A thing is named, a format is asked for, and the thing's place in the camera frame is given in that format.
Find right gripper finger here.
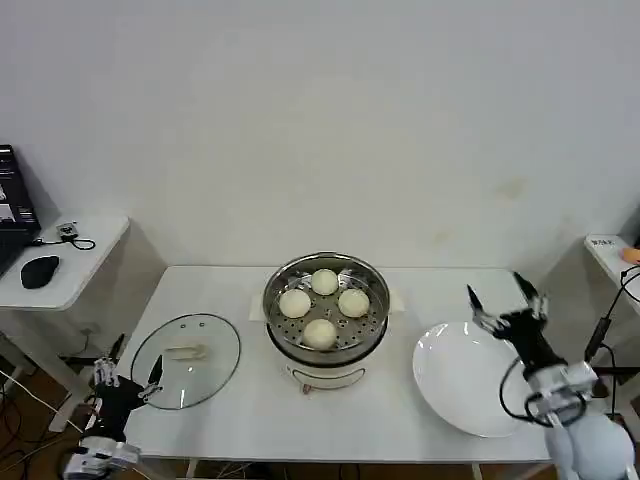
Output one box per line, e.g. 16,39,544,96
466,284,512,339
513,271,551,322

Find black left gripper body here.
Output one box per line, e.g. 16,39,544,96
87,377,149,444

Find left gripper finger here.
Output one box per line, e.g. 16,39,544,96
138,354,165,402
94,333,126,388

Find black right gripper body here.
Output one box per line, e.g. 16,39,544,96
499,308,569,374

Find white steamed bun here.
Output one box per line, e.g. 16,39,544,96
338,288,371,318
311,268,339,296
278,289,312,319
303,318,338,351

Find round glass lid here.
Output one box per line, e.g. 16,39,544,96
130,313,242,411

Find white oval plate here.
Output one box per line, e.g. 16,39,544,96
412,322,534,439

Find white side table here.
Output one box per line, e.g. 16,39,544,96
0,215,132,434
584,234,640,317

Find black computer mouse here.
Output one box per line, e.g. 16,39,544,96
20,254,61,290

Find steel steamer basket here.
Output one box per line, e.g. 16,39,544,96
263,253,391,354

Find white electric cooker base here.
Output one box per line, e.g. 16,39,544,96
247,292,407,397

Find black laptop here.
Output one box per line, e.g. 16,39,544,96
0,144,43,279

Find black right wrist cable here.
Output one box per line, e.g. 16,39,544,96
499,355,589,428

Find black cable with adapter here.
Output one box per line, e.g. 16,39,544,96
582,263,640,419

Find white floor cable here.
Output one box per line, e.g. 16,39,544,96
0,368,84,434

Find small grey device with cable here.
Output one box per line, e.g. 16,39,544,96
28,220,97,251

